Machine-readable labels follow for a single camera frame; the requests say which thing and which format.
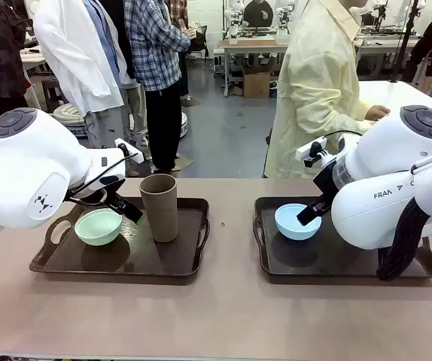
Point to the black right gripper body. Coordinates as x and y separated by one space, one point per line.
325 186

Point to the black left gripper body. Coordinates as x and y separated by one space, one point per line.
105 186

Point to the light blue bowl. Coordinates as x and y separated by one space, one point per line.
287 225

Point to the tall brown cup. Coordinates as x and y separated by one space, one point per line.
163 218

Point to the light green bowl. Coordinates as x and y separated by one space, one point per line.
95 231

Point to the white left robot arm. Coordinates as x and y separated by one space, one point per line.
31 169

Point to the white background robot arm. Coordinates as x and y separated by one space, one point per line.
283 20
235 15

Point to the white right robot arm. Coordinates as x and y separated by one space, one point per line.
370 210

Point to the yellow-sleeved right forearm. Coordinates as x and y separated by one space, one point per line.
357 114

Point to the dark brown serving tray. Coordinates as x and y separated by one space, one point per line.
156 259
314 270

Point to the person's right hand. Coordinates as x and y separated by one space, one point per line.
378 112

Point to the flat cardboard sheet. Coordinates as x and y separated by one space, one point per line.
184 161

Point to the white ribbed cushion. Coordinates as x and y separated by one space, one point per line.
67 113

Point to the person in yellow coat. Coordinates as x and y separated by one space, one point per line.
314 94

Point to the white round floor base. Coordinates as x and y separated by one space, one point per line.
184 124

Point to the grey stool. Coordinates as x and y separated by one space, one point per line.
52 84

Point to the cardboard box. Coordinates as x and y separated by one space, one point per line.
257 86

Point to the person in blue plaid shirt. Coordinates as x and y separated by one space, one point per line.
152 45

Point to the grey background workbench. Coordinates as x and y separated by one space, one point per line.
385 43

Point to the workbench with brown top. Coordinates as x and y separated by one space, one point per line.
253 43

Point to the black tripod pole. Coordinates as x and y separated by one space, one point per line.
405 37

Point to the seated person in black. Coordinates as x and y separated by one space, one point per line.
257 13

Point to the person in brown checked shirt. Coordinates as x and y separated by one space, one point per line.
180 9

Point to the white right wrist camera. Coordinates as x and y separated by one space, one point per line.
302 152

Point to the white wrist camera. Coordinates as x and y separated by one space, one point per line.
137 157
302 152

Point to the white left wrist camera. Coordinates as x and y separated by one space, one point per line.
137 157

